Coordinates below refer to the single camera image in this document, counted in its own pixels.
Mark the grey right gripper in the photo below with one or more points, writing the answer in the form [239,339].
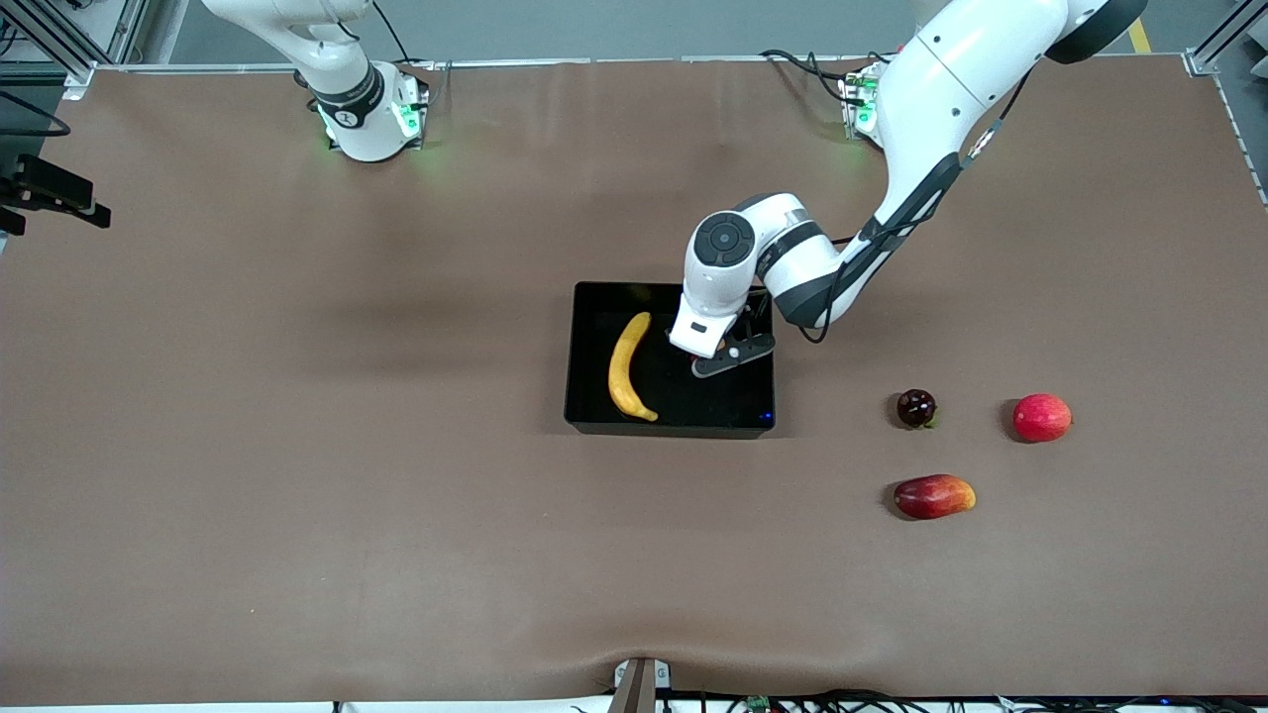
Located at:
[51,178]

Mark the black plastic box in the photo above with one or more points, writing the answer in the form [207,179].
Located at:
[693,411]

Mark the yellow banana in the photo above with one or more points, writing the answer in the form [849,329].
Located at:
[622,371]

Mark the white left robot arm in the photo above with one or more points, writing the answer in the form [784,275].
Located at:
[941,89]

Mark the dark red plum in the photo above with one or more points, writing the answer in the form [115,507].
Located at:
[916,408]

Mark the red yellow mango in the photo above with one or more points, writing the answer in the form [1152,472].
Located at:
[931,497]

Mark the brown table mat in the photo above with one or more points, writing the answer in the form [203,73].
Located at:
[594,555]

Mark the plain red apple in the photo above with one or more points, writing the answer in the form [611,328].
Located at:
[1042,418]

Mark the aluminium frame profile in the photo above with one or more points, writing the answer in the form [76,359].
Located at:
[59,35]
[1228,35]

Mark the grey metal table bracket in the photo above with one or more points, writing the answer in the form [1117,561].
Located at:
[639,688]

